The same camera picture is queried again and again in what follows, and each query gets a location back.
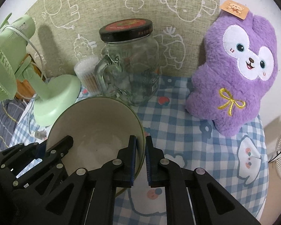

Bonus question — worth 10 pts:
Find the blue floral bowl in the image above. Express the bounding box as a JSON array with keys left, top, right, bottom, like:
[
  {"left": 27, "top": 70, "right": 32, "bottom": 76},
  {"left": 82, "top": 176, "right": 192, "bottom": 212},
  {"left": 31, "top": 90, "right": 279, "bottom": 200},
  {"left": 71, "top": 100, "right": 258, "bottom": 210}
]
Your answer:
[{"left": 46, "top": 97, "right": 146, "bottom": 188}]

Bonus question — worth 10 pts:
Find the blue checkered tablecloth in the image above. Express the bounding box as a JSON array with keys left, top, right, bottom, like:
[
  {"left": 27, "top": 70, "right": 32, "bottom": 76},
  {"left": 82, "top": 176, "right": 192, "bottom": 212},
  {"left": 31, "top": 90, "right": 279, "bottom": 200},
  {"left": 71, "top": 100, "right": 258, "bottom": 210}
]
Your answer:
[{"left": 8, "top": 75, "right": 268, "bottom": 224}]

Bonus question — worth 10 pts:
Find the green desk fan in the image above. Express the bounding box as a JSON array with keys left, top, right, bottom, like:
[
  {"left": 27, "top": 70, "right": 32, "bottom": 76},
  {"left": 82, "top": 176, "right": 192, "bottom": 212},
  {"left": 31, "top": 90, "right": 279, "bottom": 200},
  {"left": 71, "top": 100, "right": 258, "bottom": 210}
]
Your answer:
[{"left": 0, "top": 15, "right": 81, "bottom": 127}]

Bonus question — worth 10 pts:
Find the plaid blue bedding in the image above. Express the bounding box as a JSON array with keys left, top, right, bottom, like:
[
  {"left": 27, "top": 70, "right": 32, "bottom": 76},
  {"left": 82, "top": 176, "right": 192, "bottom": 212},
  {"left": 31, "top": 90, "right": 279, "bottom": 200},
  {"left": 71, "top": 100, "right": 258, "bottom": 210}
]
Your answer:
[{"left": 0, "top": 99, "right": 27, "bottom": 152}]

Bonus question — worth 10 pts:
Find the cotton swab container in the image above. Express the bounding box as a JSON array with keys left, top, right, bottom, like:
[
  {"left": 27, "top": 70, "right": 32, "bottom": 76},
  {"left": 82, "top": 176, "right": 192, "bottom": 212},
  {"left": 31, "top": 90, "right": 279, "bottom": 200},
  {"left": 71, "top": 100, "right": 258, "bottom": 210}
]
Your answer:
[{"left": 74, "top": 55, "right": 100, "bottom": 95}]

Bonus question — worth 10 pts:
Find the glass jar black lid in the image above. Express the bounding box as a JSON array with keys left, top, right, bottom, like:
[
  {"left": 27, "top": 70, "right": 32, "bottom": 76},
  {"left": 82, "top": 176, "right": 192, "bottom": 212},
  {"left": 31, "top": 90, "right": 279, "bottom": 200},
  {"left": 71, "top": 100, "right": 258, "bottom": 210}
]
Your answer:
[{"left": 95, "top": 18, "right": 159, "bottom": 106}]

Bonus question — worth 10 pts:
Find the purple plush bunny toy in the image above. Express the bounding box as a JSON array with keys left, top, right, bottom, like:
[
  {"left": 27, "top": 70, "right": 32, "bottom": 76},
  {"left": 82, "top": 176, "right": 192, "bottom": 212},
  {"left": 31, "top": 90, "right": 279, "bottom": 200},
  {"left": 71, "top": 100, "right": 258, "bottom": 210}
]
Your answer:
[{"left": 186, "top": 0, "right": 278, "bottom": 137}]

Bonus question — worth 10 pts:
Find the green cartoon fabric hanging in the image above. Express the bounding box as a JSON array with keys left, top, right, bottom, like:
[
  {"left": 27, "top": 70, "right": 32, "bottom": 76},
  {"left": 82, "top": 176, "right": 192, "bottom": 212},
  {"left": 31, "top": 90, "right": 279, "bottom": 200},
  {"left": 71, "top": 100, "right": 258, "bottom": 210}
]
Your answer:
[{"left": 27, "top": 0, "right": 220, "bottom": 77}]

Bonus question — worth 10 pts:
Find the white fan power cable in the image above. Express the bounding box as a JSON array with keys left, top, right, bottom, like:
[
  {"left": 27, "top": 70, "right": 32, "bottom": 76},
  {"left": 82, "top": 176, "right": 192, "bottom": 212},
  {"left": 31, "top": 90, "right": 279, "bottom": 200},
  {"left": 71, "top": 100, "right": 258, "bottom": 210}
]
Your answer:
[{"left": 3, "top": 24, "right": 47, "bottom": 80}]

